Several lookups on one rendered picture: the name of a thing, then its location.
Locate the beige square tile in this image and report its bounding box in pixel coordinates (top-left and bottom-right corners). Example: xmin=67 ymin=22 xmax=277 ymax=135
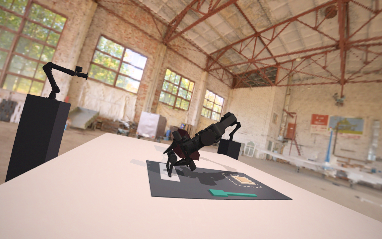
xmin=231 ymin=176 xmax=256 ymax=185

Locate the teal flat spatula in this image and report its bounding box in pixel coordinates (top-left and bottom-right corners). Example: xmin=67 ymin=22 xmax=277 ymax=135
xmin=209 ymin=189 xmax=257 ymax=197

